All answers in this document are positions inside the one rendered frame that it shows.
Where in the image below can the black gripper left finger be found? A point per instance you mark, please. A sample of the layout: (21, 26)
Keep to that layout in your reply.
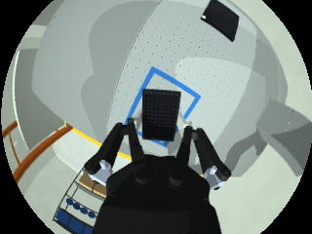
(98, 167)

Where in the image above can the blue tape outline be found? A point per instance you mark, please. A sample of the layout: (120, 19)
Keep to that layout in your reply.
(174, 81)

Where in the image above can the black well plate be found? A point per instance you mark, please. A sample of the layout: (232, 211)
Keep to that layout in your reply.
(167, 127)

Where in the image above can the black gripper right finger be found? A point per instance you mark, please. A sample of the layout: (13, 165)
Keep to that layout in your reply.
(214, 171)

